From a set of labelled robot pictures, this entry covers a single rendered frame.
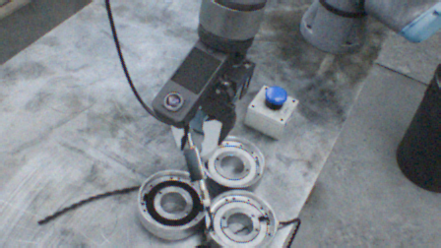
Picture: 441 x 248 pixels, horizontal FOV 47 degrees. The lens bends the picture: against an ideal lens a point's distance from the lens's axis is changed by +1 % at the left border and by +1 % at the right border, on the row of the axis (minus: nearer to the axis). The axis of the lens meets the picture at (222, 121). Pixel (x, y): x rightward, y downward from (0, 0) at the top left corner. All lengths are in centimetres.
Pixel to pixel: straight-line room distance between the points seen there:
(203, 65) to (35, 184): 35
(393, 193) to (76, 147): 140
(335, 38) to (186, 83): 57
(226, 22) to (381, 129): 169
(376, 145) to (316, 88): 114
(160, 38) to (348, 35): 40
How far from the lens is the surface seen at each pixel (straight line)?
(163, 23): 111
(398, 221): 194
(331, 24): 110
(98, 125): 89
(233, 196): 77
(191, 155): 71
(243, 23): 58
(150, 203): 75
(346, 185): 195
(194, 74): 60
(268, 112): 88
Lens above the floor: 146
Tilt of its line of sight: 47 degrees down
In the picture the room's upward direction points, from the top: 12 degrees clockwise
